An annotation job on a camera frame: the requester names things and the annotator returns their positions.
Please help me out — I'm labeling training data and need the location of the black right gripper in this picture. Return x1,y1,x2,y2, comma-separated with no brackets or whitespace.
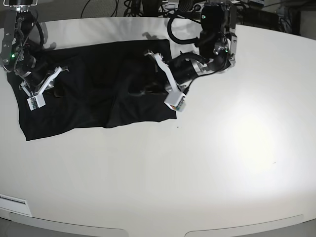
19,58,69,98

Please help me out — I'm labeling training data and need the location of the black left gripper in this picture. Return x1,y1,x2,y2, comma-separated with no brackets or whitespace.
144,50,205,92

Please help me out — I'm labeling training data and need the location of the black T-shirt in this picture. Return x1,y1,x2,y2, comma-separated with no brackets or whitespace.
7,39,176,141

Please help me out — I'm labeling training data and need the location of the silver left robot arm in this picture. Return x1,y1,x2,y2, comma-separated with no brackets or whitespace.
137,0,237,94

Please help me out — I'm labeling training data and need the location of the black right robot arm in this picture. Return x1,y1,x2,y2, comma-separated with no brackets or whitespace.
0,0,65,98

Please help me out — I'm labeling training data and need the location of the background power strip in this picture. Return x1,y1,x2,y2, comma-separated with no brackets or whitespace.
160,1,237,18

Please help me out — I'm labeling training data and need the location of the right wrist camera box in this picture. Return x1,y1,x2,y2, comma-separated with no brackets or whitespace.
27,94,46,111

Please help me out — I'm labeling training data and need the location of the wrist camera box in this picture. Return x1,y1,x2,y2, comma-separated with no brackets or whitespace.
164,91,186,112
27,94,46,111

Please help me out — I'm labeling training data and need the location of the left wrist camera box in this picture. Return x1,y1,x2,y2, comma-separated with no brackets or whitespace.
164,91,186,112

